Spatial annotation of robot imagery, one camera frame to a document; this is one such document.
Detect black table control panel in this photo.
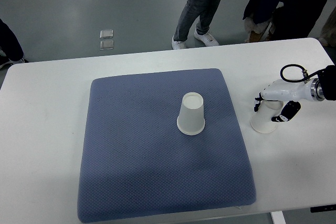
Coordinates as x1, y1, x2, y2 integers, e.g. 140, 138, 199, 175
310, 204, 336, 213

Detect metal floor plate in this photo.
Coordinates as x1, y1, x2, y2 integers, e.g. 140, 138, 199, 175
100, 39, 114, 50
100, 29, 113, 39

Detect lower metal floor plate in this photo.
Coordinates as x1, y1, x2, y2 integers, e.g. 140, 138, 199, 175
100, 39, 114, 50

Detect blue quilted cushion mat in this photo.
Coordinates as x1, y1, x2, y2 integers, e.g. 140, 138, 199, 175
77, 69, 256, 223

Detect white table leg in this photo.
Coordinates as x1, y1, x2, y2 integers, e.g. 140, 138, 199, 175
270, 211, 286, 224

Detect upper metal floor plate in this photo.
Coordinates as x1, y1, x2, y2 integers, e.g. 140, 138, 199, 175
100, 29, 113, 39

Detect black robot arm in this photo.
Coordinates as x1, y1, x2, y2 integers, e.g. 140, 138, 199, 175
280, 63, 335, 101

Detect person in grey jeans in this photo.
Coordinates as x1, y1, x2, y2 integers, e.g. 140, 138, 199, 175
172, 0, 221, 50

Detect white paper cup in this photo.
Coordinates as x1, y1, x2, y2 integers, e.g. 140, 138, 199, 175
176, 92, 205, 135
250, 100, 284, 133

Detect dark-clothed person at left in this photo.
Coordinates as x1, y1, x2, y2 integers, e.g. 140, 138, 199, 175
1, 20, 28, 68

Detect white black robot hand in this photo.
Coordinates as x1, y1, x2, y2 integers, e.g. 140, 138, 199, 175
254, 78, 324, 122

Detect person in dark clothes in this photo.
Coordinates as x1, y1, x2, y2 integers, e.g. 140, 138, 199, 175
243, 0, 336, 43

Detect white paper cup on mat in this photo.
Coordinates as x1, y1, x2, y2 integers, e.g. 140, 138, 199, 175
176, 92, 205, 135

